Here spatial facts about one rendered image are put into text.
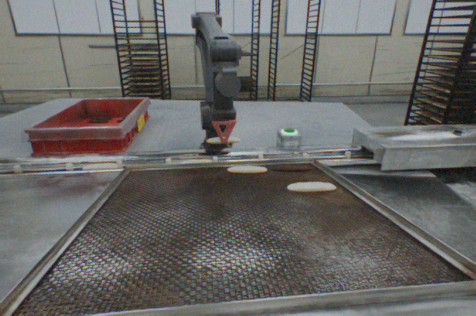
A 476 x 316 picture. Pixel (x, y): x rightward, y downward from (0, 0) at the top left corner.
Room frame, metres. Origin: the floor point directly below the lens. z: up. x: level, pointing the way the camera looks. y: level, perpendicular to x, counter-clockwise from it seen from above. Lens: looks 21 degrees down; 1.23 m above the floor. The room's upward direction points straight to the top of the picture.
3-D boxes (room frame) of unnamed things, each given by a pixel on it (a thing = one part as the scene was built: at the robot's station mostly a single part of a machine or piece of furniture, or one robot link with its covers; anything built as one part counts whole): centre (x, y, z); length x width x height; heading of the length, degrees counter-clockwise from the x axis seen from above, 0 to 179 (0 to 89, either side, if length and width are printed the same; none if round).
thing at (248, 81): (4.44, -0.09, 0.89); 0.60 x 0.59 x 1.78; 96
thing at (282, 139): (0.93, -0.21, 0.84); 0.08 x 0.08 x 0.11; 6
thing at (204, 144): (0.95, 0.05, 0.86); 0.12 x 0.09 x 0.08; 86
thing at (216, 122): (0.77, 0.02, 0.97); 0.07 x 0.07 x 0.09; 6
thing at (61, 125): (1.13, 0.54, 0.88); 0.49 x 0.34 x 0.10; 4
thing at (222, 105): (0.78, 0.02, 1.04); 0.10 x 0.07 x 0.07; 6
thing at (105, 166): (0.75, 0.38, 0.86); 0.10 x 0.04 x 0.01; 96
